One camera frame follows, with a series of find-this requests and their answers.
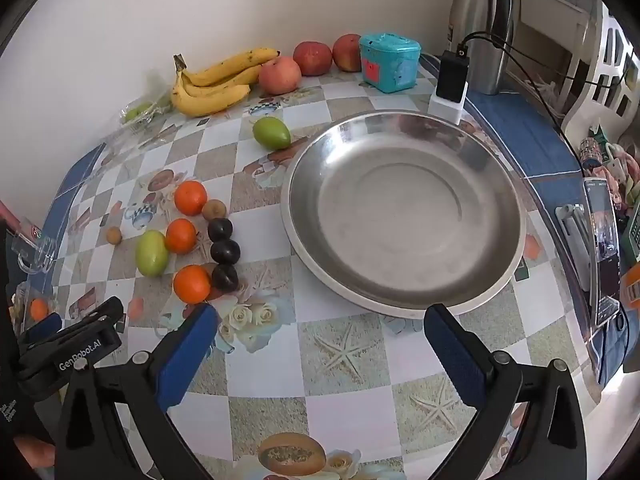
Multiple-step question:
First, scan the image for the blue plaid tablecloth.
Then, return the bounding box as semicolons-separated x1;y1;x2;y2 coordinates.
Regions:
464;91;639;387

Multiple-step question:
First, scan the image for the orange tangerine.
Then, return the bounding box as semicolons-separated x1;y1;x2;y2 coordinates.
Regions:
172;264;212;304
165;218;198;255
174;180;207;217

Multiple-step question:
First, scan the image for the orange fruit at edge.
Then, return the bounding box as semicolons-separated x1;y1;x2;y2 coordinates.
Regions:
29;298;50;322

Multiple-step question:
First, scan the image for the middle red apple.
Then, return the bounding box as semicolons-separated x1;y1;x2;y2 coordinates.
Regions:
293;41;333;77

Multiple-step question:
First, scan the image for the teal plastic box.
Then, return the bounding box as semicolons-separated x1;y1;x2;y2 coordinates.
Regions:
359;32;421;93

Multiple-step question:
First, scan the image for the right red apple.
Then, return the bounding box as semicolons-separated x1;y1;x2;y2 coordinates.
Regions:
332;34;361;73

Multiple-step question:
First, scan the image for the person's left hand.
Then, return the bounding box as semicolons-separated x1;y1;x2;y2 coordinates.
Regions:
13;436;55;469

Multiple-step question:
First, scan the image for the black charger on white base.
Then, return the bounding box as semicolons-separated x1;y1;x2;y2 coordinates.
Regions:
427;48;470;126

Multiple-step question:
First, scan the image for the white wooden chair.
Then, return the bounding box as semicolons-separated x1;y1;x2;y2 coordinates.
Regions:
515;0;639;146

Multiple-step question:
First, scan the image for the orange tangerine top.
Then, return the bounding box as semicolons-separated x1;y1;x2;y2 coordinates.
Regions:
174;180;207;217

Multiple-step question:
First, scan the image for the pointed green mango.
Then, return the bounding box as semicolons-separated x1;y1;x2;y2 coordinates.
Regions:
253;116;292;151

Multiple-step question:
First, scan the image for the dark plum top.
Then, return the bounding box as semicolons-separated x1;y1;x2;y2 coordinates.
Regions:
207;218;233;243

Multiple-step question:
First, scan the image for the red apple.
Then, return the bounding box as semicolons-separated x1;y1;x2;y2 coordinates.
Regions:
293;41;333;77
332;34;361;73

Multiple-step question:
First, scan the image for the colourful clutter pile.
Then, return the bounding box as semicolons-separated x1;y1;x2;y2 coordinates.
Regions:
579;126;639;214

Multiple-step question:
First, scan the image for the orange tangerine bottom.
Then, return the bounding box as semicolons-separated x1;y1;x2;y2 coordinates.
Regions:
172;264;212;304

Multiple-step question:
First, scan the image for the dark plum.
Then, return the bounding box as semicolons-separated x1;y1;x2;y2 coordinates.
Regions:
209;238;241;266
207;218;233;243
210;264;239;294

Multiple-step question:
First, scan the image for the brown kiwi fruit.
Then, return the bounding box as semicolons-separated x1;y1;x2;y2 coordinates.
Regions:
201;200;227;221

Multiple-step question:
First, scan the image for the pale pink apple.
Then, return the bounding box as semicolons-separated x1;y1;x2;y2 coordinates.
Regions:
258;56;302;96

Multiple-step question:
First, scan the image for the glass mug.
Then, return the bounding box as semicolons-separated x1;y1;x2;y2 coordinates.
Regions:
12;218;58;274

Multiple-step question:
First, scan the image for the round green apple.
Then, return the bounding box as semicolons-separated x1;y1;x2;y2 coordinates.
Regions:
136;230;169;278

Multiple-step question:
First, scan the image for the steel thermos jug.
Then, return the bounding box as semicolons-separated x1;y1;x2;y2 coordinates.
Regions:
448;0;514;96

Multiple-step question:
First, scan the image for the black cable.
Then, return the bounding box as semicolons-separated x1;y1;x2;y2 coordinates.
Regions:
458;30;633;172

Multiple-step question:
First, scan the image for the large steel plate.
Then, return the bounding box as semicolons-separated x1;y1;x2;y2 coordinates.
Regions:
281;110;526;318

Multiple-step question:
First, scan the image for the dark plum bottom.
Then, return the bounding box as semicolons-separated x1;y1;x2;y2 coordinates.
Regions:
210;264;239;294

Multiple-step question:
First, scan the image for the banana bunch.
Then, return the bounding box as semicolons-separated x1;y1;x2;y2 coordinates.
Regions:
170;48;280;117

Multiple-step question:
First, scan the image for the smartphone on stand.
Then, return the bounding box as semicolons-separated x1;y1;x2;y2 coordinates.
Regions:
582;177;620;328

